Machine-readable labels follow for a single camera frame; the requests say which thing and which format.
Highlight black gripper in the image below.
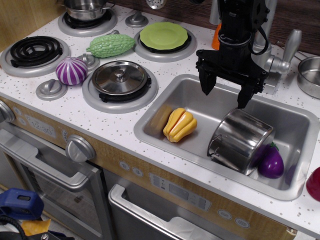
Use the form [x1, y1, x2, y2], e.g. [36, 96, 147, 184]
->
[196, 44, 268, 109]

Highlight steel pot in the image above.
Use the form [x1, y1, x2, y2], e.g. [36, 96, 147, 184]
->
[207, 108, 276, 176]
[57, 0, 116, 22]

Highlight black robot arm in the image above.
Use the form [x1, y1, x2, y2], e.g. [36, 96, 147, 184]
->
[196, 0, 270, 109]

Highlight silver sink basin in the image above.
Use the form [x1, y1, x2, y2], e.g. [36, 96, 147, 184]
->
[134, 74, 320, 201]

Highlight steel pot lid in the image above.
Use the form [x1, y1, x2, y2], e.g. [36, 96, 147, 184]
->
[91, 60, 149, 97]

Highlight orange toy carrot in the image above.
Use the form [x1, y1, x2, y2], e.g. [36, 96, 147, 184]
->
[211, 23, 222, 50]

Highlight silver toy faucet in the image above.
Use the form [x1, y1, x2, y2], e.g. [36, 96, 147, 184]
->
[251, 0, 291, 95]

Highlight yellow toy squash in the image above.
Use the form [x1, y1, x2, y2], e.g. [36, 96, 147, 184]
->
[162, 107, 198, 143]

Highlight back right burner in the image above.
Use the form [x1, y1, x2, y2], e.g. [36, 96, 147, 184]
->
[133, 30, 198, 63]

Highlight green plate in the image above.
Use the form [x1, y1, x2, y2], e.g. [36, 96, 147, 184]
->
[139, 22, 189, 51]

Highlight steel pan at right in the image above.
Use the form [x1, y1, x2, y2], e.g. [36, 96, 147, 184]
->
[297, 56, 320, 99]

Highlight purple toy eggplant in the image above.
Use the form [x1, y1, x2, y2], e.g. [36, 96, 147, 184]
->
[258, 142, 285, 179]

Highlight perforated steel skimmer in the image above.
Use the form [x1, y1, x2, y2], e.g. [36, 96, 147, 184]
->
[146, 0, 167, 10]

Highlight grey knob back countertop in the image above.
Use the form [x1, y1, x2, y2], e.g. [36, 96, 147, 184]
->
[125, 11, 149, 28]

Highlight grey knob countertop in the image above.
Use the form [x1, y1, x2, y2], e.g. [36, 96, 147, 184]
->
[77, 53, 101, 72]
[125, 11, 149, 28]
[35, 79, 68, 101]

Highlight front right burner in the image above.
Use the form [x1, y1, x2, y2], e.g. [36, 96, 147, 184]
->
[81, 65, 159, 114]

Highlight red toy at edge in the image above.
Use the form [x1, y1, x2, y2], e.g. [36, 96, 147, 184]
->
[306, 167, 320, 202]

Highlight green toy bitter gourd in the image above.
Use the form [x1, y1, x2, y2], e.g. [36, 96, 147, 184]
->
[86, 34, 136, 58]

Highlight grey knob middle countertop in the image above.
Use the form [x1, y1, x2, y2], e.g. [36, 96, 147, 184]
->
[77, 53, 101, 72]

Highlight back left burner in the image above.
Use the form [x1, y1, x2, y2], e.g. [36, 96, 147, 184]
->
[58, 10, 117, 38]

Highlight purple striped toy onion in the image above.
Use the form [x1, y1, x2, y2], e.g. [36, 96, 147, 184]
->
[55, 57, 88, 86]

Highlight toy dishwasher door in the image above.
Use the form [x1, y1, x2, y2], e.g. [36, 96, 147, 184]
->
[108, 184, 239, 240]

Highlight silver oven dial right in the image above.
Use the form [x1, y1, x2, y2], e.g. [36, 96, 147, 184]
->
[65, 134, 96, 163]

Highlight silver oven dial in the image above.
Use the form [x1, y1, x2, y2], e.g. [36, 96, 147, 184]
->
[65, 134, 96, 163]
[0, 100, 16, 123]

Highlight grey knob front countertop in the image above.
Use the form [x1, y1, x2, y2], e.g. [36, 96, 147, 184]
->
[35, 79, 68, 101]

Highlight toy oven door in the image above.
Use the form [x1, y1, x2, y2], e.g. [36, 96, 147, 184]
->
[0, 125, 115, 240]

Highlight front left coil burner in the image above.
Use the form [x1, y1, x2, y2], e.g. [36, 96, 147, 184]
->
[0, 36, 71, 78]

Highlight silver oven dial left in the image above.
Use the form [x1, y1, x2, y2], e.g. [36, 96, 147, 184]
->
[0, 100, 16, 123]

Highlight blue clamp tool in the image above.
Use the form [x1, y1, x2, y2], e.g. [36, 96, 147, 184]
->
[0, 188, 44, 220]

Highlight yellow paper scrap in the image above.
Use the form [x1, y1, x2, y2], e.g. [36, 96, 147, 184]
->
[21, 218, 51, 237]

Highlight silver faucet handle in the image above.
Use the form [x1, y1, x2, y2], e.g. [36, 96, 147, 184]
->
[282, 29, 302, 64]

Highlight black cable bottom left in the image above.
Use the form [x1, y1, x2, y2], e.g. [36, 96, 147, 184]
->
[0, 215, 27, 240]

